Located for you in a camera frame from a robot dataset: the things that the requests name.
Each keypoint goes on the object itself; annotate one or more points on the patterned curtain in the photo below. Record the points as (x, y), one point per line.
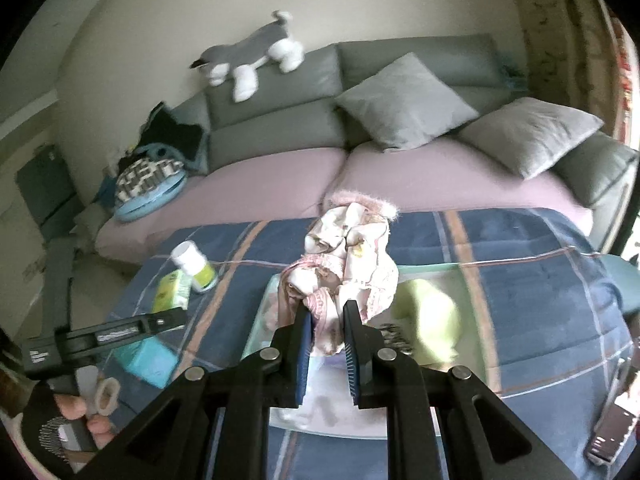
(560, 35)

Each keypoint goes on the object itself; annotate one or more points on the teal wet wipes pack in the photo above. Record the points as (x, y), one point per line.
(150, 362)

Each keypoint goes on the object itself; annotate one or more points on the black teal cloth bag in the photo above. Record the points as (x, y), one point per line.
(170, 135)

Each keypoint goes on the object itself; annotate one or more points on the grey throw pillow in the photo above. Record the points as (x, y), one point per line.
(405, 100)
(530, 132)

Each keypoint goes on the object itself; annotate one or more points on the dark grey bar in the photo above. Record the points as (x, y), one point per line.
(57, 280)

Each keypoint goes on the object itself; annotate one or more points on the blue plaid blanket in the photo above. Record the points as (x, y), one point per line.
(525, 310)

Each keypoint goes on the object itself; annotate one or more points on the small green box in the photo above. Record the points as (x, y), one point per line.
(172, 290)

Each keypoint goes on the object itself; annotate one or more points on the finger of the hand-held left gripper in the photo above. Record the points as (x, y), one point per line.
(125, 332)

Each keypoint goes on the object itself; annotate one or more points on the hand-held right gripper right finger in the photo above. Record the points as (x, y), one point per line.
(352, 355)

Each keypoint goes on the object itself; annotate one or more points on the grey sofa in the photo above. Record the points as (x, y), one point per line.
(280, 125)

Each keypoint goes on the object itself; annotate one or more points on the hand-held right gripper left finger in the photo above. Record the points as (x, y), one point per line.
(302, 355)

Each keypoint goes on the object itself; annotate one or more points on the person's left hand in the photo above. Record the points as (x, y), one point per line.
(45, 425)

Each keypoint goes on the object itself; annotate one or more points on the pink white scrunchie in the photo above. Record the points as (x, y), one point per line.
(360, 260)

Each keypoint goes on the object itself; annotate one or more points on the teal shallow cardboard box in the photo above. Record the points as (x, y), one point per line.
(325, 385)

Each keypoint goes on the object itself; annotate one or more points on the dark handheld device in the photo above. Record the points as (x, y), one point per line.
(612, 430)

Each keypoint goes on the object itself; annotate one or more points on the dark grey storage box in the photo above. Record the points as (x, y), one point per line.
(45, 180)

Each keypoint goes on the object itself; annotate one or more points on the light green cloth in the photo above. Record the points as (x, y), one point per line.
(430, 320)

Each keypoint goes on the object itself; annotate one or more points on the white pill bottle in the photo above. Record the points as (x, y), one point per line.
(192, 262)

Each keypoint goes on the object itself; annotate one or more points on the mauve sofa seat cushion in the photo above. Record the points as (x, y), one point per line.
(240, 185)
(450, 175)

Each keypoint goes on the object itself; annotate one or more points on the grey white plush dog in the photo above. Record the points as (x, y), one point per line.
(250, 47)

